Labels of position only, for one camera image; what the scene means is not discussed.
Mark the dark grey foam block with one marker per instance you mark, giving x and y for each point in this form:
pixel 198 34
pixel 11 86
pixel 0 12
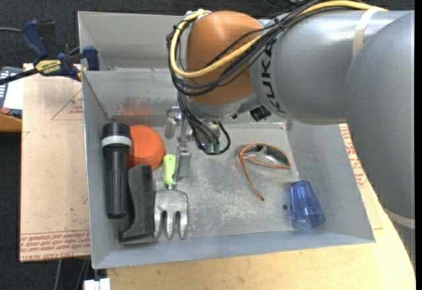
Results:
pixel 141 203

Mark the orange bowl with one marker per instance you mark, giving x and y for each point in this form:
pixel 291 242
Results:
pixel 146 147

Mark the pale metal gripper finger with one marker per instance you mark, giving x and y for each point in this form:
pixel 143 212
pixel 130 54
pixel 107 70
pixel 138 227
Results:
pixel 184 165
pixel 171 124

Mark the clear blue plastic cup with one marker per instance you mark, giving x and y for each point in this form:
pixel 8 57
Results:
pixel 305 206

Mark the orange-framed sunglasses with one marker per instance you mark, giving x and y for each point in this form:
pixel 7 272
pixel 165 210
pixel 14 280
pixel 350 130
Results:
pixel 277 158

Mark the grey metal bin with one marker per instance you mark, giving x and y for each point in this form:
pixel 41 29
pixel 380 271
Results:
pixel 227 203

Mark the black cylinder on white bracket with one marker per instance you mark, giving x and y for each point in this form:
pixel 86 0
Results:
pixel 260 113

